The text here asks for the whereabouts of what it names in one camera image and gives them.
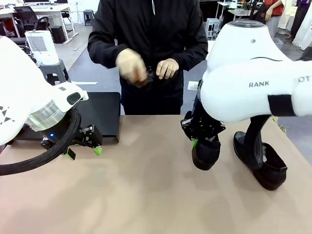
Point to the black office chair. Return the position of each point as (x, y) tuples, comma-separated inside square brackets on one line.
[(25, 15)]

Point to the person's left hand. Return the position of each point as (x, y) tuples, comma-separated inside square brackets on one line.
[(168, 68)]

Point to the grey plastic stool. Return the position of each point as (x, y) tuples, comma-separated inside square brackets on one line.
[(89, 14), (54, 69)]

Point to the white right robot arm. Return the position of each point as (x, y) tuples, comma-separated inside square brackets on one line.
[(243, 61)]

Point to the person's right hand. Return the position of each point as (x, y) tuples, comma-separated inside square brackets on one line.
[(131, 64)]

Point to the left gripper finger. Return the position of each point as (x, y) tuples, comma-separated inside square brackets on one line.
[(70, 154), (93, 137)]

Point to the white computer case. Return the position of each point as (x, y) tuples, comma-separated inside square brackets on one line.
[(212, 26)]

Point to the black shoe with silver buckle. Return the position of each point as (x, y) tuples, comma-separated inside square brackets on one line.
[(204, 158)]

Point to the black hanging garment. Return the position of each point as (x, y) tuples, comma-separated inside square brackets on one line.
[(258, 9)]

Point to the white office desk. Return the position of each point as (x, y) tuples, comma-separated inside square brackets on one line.
[(48, 9)]

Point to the wooden shoe brush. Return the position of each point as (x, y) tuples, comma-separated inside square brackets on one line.
[(141, 84)]

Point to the white label tag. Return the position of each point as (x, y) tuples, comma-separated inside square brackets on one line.
[(193, 85)]

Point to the person in black jacket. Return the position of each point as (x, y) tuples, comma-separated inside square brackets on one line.
[(151, 31)]

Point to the black computer tower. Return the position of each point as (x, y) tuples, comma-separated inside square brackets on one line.
[(58, 34)]

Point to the figure in dark clothes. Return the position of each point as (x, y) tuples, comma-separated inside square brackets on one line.
[(301, 17)]

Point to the figure in red shirt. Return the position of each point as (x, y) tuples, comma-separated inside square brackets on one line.
[(276, 9)]

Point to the person's right forearm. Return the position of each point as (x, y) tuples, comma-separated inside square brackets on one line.
[(102, 56)]

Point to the seated person's grey trouser leg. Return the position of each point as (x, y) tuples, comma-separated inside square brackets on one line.
[(306, 54)]

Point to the white air purifier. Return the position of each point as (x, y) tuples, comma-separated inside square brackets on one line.
[(42, 48)]

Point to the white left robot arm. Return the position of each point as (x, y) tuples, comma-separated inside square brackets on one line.
[(17, 85)]

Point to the grey plastic bin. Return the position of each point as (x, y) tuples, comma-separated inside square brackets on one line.
[(278, 41)]

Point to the person's left forearm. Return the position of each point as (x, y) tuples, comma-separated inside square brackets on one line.
[(195, 58)]

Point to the white desk with black drape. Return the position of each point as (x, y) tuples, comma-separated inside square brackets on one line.
[(231, 9)]

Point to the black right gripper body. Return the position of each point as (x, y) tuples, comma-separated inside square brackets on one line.
[(207, 126)]

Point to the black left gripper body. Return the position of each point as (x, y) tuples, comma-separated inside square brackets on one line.
[(50, 139)]

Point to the white floor strip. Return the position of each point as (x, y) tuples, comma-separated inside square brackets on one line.
[(85, 83)]

